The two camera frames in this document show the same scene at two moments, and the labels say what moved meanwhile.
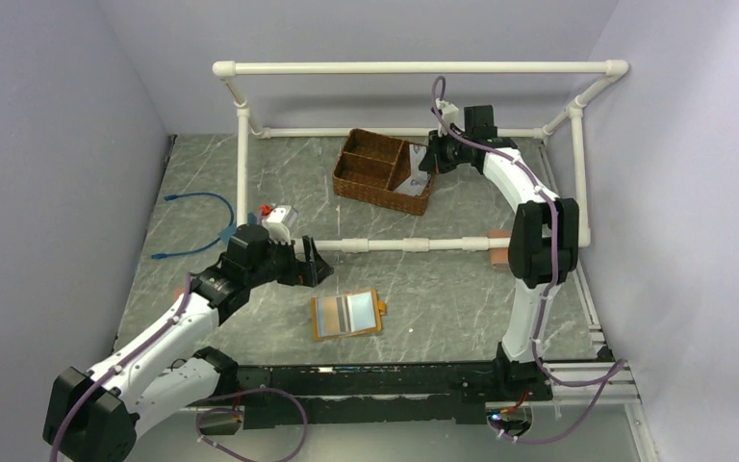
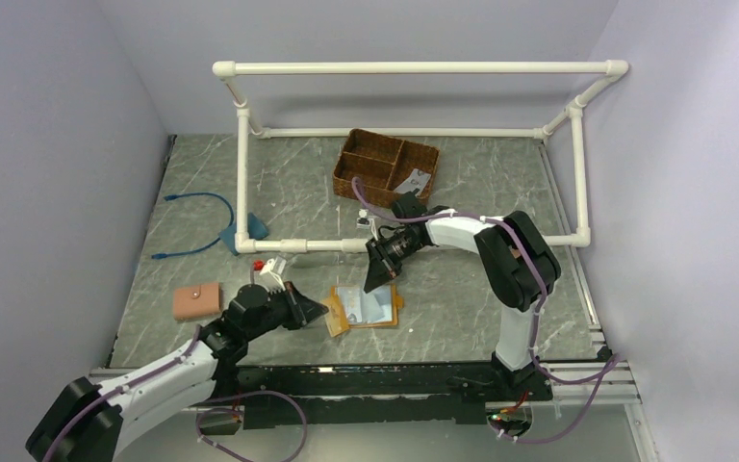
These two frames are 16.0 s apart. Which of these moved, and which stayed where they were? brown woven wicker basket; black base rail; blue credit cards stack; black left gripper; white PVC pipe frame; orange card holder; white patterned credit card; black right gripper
Moved: blue credit cards stack; black left gripper; orange card holder; black right gripper
Stayed: brown woven wicker basket; black base rail; white patterned credit card; white PVC pipe frame
